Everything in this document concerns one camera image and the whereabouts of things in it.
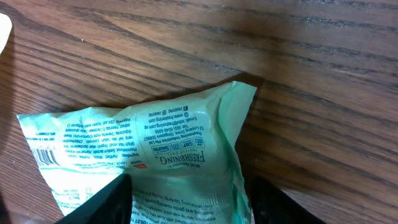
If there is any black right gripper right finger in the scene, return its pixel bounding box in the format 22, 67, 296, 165
250, 177, 326, 224

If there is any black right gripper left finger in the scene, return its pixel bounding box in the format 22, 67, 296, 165
55, 174, 133, 224

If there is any teal wafer packet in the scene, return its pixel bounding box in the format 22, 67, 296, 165
17, 82, 256, 223

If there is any brown snack bag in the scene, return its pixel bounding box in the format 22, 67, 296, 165
0, 13, 12, 54

